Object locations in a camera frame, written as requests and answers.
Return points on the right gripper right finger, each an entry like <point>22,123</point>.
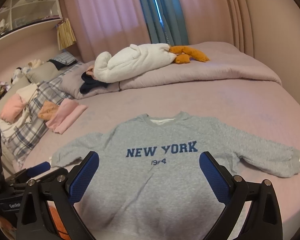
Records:
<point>263,220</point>

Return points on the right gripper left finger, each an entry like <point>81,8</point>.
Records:
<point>42,226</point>

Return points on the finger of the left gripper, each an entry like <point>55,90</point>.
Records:
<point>38,169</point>

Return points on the grey New York sweatshirt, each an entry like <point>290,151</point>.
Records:
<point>149,183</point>

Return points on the plaid blue white blanket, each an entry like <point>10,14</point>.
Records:
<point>20,140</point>

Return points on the folded orange garment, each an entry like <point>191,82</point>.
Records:
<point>48,110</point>

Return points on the folded pink garment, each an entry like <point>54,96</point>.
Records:
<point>68,112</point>

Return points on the light pink folded cloth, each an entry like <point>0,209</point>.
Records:
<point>12,108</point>

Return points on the white cream cloth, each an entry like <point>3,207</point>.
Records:
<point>29,92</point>

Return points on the grey pillow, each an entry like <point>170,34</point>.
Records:
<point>45,72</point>

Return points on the dark navy garment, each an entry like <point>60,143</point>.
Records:
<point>90,83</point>

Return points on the small plush toys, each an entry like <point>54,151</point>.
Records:
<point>22,71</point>

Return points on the striped blue folded cloth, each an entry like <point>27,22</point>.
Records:
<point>65,59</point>

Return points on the white goose plush toy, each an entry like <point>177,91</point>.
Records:
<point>136,60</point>

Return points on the mauve folded duvet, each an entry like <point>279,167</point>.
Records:
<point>226,62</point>

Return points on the pink sheer curtain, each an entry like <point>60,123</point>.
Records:
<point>106,25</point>

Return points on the white wall shelf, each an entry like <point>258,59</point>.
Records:
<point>18,14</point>

